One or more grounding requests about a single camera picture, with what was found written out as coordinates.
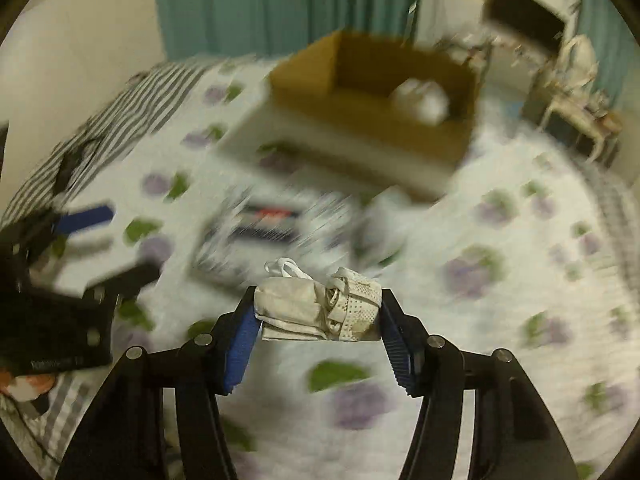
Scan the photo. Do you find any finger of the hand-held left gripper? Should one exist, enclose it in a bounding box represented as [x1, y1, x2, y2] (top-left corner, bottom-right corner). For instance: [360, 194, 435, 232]
[84, 261, 162, 306]
[54, 202, 117, 236]

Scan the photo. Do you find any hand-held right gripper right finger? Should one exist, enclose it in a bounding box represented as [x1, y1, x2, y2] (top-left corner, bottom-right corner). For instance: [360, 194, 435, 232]
[379, 288, 584, 480]

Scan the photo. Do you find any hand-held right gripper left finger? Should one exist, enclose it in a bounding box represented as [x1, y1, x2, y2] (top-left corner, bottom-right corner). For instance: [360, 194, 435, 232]
[56, 286, 264, 480]

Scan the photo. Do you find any white face mask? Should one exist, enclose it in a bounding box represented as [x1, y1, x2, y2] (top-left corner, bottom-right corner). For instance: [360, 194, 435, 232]
[254, 258, 384, 343]

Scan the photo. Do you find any brown cardboard box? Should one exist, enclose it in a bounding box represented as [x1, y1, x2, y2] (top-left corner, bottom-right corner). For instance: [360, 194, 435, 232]
[216, 30, 482, 202]

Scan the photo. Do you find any white soft bundle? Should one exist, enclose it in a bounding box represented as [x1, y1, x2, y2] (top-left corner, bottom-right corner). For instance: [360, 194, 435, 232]
[390, 78, 451, 126]

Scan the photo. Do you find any floral bed sheet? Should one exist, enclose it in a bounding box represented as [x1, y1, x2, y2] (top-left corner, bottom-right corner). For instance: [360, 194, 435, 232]
[30, 57, 636, 480]

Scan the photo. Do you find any striped grey blanket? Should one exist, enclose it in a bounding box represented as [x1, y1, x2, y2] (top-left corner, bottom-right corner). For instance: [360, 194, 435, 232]
[0, 62, 211, 231]

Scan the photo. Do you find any dark patterned packet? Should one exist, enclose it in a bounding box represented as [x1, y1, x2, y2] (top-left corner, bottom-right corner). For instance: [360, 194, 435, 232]
[192, 195, 351, 286]

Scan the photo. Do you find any teal curtain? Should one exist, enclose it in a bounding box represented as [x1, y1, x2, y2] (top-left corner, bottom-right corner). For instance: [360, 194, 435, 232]
[151, 0, 426, 61]

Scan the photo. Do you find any white ornate table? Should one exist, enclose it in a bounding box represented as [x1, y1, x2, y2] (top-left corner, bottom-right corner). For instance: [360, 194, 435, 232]
[542, 91, 623, 163]

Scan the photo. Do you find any white ornate chair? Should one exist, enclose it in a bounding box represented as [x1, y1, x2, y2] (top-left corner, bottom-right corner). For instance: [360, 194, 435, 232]
[530, 34, 600, 126]

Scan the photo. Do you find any black television screen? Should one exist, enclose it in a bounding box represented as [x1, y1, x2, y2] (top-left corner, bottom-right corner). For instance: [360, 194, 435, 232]
[483, 0, 568, 56]

